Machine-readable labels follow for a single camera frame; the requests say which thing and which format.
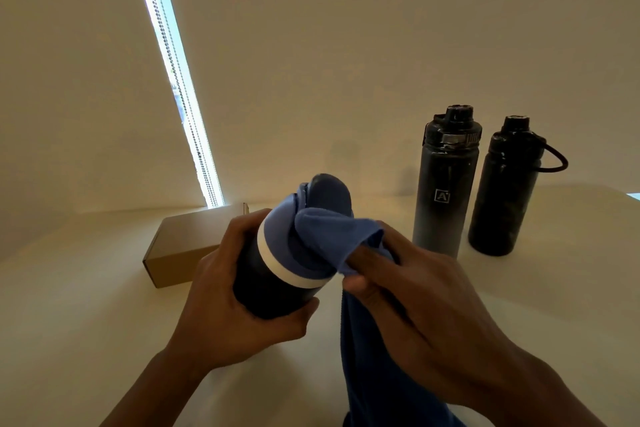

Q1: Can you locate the person's left hand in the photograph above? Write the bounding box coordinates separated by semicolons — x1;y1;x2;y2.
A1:
165;208;321;375

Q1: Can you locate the person's right hand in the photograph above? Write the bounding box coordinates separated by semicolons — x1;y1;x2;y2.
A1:
342;221;531;408

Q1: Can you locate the brown paper box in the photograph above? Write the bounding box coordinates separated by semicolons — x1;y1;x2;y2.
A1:
142;202;250;289

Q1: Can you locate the blue cloth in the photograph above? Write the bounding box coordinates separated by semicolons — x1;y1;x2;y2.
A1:
293;207;466;427

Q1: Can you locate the navy bottle with blue lid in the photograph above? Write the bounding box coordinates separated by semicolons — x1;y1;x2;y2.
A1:
233;173;355;320

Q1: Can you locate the black grey gradient bottle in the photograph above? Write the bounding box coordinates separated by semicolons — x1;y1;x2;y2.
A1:
411;104;483;258

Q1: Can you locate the black bottle with loop handle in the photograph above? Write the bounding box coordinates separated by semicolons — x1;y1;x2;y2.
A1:
467;115;569;257

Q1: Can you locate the person's right forearm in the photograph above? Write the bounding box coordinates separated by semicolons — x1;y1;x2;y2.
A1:
475;354;609;427

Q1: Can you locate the beaded blind chain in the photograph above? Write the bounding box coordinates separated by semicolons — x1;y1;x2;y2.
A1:
129;0;221;208

